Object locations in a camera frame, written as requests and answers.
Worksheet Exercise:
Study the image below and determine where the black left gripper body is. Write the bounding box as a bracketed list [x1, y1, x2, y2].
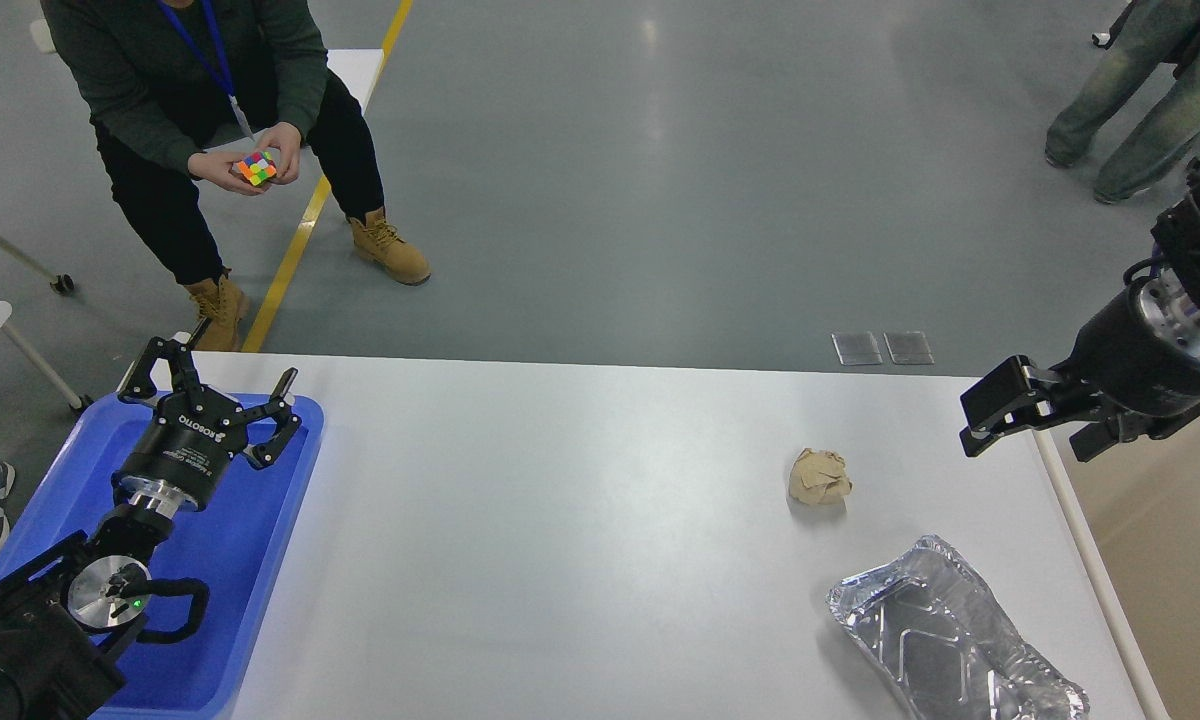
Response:
[112, 388, 248, 512]

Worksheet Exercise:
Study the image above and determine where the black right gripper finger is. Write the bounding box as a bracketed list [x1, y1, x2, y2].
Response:
[1068, 406, 1176, 462]
[958, 355, 1100, 457]

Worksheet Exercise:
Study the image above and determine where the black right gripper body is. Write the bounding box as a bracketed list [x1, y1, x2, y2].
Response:
[1064, 284, 1200, 416]

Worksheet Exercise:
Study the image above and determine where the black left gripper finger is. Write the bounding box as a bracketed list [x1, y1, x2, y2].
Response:
[118, 338, 202, 406]
[240, 366, 302, 470]

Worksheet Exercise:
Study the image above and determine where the colourful puzzle cube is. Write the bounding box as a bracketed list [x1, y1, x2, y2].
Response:
[233, 150, 277, 187]

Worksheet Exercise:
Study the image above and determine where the aluminium foil tray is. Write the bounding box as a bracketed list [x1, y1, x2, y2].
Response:
[827, 534, 1090, 719]

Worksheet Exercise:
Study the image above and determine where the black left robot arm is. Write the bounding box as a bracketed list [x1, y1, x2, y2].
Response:
[0, 338, 302, 719]

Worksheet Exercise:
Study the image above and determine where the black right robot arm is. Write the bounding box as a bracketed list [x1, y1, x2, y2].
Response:
[958, 174, 1200, 462]

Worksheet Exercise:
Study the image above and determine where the person's right hand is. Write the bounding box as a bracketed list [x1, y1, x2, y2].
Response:
[187, 151, 268, 197]

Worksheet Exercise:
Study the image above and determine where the person's left hand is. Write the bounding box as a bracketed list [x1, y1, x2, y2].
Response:
[254, 120, 302, 186]

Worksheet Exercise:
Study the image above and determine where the blue plastic tray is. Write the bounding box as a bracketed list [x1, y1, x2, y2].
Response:
[0, 396, 325, 719]

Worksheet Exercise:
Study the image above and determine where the beige waste bin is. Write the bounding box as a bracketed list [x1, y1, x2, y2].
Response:
[1034, 419, 1200, 719]

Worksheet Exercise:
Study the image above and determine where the right metal floor plate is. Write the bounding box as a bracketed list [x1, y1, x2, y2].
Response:
[883, 331, 935, 366]

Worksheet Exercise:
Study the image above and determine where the metal floor plate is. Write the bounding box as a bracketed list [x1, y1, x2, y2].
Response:
[830, 331, 883, 366]
[883, 331, 935, 366]

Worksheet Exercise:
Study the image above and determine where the left metal floor plate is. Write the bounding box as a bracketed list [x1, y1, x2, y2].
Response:
[830, 331, 883, 366]

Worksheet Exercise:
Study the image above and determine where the crumpled brown paper ball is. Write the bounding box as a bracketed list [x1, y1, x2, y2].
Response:
[788, 448, 853, 506]

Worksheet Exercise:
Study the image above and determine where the seated person in green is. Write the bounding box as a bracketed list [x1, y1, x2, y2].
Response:
[41, 1, 432, 352]

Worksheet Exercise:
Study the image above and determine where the walking person in jeans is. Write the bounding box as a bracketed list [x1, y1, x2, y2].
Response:
[1044, 0, 1200, 205]

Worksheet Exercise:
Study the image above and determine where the white table leg frame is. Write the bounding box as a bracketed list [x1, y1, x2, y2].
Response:
[0, 205, 94, 415]

